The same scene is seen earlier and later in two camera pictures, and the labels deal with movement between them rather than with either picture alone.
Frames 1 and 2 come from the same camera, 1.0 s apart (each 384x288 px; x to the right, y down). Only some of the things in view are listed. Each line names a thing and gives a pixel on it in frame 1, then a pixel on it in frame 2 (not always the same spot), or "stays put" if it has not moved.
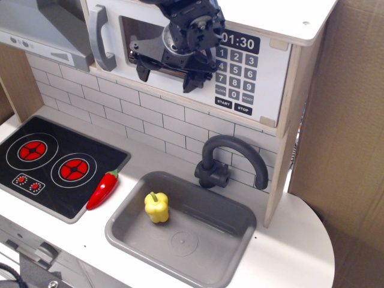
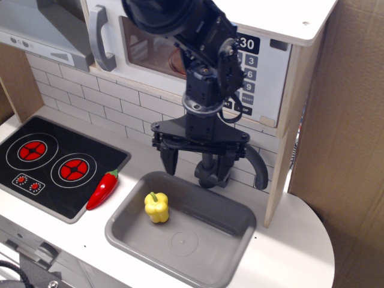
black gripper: [153, 51] -> [201, 132]
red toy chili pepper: [104, 190] stays put
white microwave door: [126, 21] stays put
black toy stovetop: [55, 168] stays put
